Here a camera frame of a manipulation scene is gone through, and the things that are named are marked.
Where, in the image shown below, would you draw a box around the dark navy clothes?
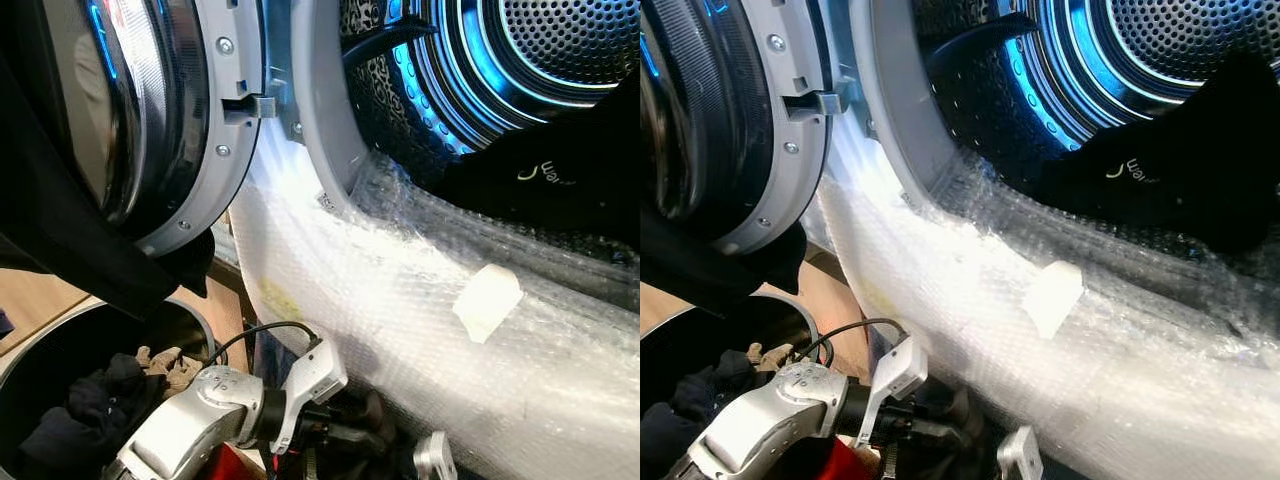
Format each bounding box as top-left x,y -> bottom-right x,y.
640,348 -> 766,476
18,352 -> 169,476

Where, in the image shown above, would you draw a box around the red cloth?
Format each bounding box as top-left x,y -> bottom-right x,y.
203,443 -> 265,480
798,434 -> 883,480

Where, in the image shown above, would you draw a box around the clear bubble wrap sheet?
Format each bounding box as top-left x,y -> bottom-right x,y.
812,118 -> 1280,480
228,125 -> 641,480

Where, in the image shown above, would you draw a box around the beige cloth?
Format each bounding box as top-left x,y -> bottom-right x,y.
133,344 -> 204,398
743,341 -> 799,379

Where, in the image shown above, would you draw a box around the round black laundry bin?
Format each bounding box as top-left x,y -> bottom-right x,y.
640,293 -> 833,480
0,297 -> 217,480

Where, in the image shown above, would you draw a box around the white tape piece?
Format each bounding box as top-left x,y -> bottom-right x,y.
1020,259 -> 1087,342
452,263 -> 525,345

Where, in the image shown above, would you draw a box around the plain black garment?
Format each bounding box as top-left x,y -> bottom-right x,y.
0,45 -> 217,319
640,165 -> 811,319

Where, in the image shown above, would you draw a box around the grey washer door seal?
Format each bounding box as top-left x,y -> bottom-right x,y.
288,0 -> 406,219
848,0 -> 966,209

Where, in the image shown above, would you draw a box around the black garment with white logo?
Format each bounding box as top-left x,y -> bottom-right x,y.
1032,48 -> 1280,257
438,72 -> 641,253

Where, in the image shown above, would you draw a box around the round washer door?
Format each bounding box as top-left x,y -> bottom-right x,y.
0,0 -> 279,259
640,0 -> 843,257

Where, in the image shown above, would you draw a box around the perforated steel washer drum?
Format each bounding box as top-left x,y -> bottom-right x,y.
915,0 -> 1280,166
340,0 -> 641,166

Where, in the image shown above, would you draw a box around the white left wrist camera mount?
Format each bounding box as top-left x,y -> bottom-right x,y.
268,338 -> 350,457
856,334 -> 931,449

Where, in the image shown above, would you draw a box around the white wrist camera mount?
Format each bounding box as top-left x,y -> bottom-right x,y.
412,430 -> 459,480
856,334 -> 931,449
997,426 -> 1045,480
268,338 -> 350,457

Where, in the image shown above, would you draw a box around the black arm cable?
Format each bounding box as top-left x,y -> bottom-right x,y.
208,319 -> 323,369
793,317 -> 911,365

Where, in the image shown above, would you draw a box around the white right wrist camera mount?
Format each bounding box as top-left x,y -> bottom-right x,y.
997,426 -> 1045,480
412,430 -> 459,480

